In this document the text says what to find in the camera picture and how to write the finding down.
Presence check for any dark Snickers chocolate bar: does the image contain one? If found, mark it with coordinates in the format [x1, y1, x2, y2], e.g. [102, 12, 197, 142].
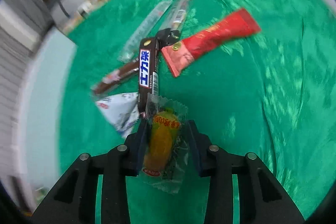
[138, 37, 159, 113]

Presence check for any white silver triangular snack bag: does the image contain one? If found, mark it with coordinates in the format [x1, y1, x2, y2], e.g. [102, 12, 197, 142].
[95, 93, 139, 139]

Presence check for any clear long snack packet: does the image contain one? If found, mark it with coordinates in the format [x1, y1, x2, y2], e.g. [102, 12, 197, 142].
[118, 0, 172, 63]

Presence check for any black clear snack stick packet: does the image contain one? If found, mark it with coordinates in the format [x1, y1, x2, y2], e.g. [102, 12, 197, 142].
[155, 0, 191, 49]

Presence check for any yellow corn candy packet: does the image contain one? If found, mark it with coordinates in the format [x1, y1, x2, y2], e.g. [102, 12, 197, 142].
[139, 94, 189, 194]

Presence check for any brown chocolate bar packet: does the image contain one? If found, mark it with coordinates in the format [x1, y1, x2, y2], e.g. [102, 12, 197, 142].
[92, 57, 139, 96]

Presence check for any red snack stick packet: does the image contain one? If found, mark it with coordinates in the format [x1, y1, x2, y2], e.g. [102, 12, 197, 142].
[161, 8, 261, 77]

